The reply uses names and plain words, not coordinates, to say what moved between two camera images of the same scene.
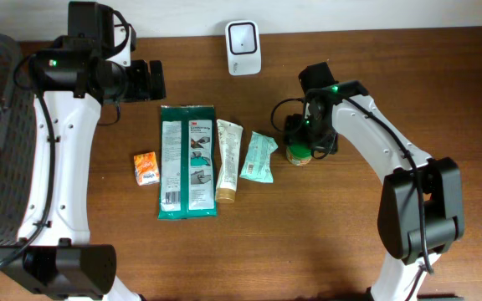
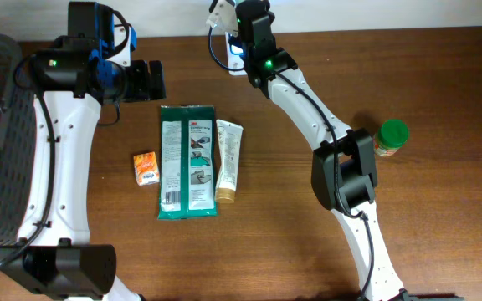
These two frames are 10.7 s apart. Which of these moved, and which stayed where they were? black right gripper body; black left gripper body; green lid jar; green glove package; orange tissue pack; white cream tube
Moved: black right gripper body; green lid jar
Stayed: black left gripper body; orange tissue pack; white cream tube; green glove package
